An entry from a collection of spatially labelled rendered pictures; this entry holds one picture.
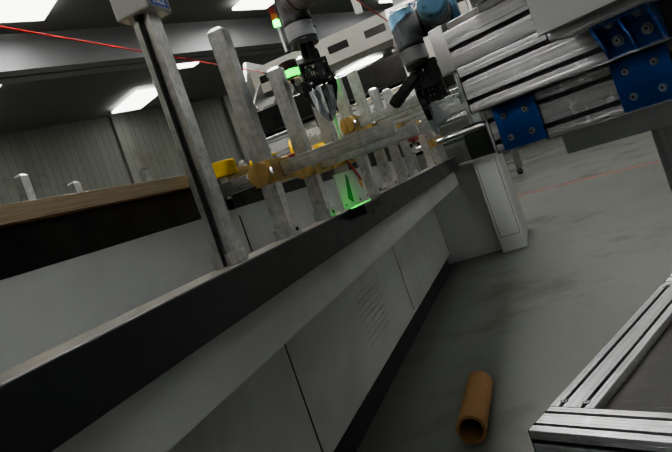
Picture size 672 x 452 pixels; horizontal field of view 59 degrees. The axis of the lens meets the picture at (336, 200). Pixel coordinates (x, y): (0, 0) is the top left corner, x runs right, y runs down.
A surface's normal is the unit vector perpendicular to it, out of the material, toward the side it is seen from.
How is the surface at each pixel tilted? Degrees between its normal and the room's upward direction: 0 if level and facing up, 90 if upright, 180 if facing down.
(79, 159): 90
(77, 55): 90
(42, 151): 90
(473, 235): 90
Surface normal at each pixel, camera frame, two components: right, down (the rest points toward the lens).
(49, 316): 0.89, -0.30
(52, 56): 0.65, -0.21
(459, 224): -0.30, 0.13
